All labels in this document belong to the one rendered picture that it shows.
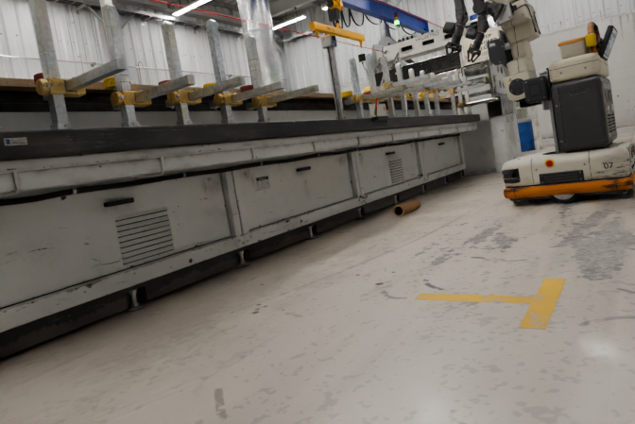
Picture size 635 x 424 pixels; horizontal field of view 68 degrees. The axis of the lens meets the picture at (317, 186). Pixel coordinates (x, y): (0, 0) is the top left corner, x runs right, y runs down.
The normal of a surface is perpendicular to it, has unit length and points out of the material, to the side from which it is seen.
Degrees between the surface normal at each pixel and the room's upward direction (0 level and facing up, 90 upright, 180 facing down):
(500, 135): 90
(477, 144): 90
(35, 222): 90
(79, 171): 90
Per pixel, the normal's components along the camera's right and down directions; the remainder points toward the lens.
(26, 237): 0.82, -0.09
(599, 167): -0.59, 0.14
